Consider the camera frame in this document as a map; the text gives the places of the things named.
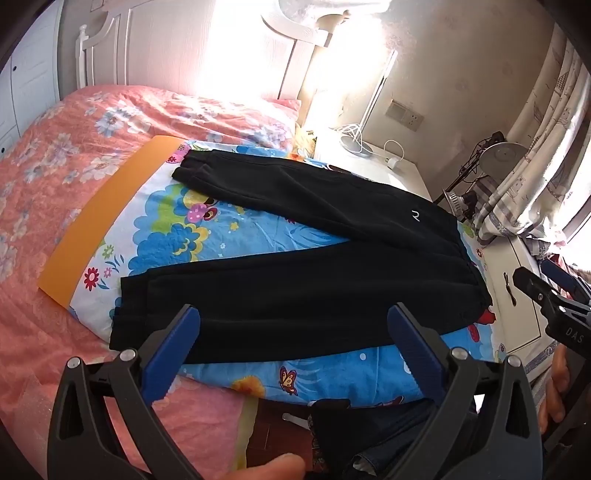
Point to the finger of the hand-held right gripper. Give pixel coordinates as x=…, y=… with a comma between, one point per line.
x=561, y=277
x=531, y=288

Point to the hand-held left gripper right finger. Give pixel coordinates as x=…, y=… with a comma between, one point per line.
x=415, y=350

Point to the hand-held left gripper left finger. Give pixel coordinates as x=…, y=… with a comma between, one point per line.
x=173, y=350

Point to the black pants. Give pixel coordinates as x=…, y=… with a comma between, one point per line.
x=323, y=286

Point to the person's right hand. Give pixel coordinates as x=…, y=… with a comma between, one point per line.
x=554, y=392

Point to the person's left hand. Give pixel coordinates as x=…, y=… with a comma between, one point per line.
x=268, y=468

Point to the white cabinet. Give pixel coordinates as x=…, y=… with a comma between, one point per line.
x=521, y=318

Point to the person's dark trousers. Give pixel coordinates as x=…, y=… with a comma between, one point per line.
x=383, y=443

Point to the patterned curtain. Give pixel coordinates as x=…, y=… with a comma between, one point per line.
x=545, y=152

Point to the grey round lamp head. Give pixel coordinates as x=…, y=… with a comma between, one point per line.
x=505, y=159

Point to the cartoon printed blanket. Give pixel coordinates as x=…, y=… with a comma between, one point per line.
x=286, y=230

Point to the white bedside table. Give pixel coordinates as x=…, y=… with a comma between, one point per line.
x=369, y=170

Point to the white stand with round base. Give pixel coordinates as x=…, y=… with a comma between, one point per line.
x=358, y=145

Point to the pink floral bedsheet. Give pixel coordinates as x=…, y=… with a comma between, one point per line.
x=69, y=138

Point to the yellow patterned cloth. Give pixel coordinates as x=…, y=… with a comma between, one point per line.
x=304, y=138

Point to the white wardrobe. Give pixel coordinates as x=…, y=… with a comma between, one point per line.
x=27, y=83

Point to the white headboard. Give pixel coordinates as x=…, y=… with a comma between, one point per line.
x=152, y=46

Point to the white wall socket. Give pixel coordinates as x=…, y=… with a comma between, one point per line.
x=414, y=121

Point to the grey wall switch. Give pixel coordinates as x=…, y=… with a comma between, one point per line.
x=395, y=110

